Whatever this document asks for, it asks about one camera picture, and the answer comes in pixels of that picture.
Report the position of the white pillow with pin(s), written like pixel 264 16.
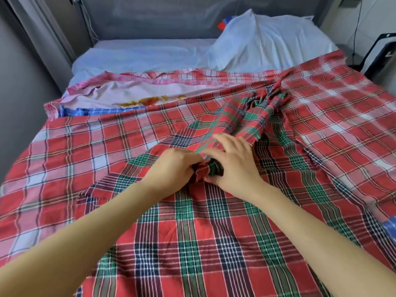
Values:
pixel 272 43

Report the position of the person's right forearm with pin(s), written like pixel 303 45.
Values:
pixel 328 244

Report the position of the grey padded headboard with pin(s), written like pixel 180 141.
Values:
pixel 154 15

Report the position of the person's left forearm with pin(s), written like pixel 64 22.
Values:
pixel 68 250

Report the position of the white bed sheet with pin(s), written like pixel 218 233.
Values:
pixel 142 55

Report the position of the person's left hand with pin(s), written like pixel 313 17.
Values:
pixel 173 173

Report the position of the black white standing device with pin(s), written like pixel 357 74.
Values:
pixel 380 55

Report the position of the blue checked cloth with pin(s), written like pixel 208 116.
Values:
pixel 86 111

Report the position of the red blue cloth item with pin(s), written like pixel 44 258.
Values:
pixel 224 23

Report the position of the person's right hand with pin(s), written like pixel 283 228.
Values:
pixel 238 173

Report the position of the red white plaid cloth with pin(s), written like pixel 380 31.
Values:
pixel 74 145

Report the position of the dark wall socket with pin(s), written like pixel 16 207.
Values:
pixel 350 1

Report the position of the grey curtain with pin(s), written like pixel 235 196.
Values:
pixel 46 34

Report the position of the red green plaid cloth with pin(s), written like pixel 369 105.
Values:
pixel 204 244

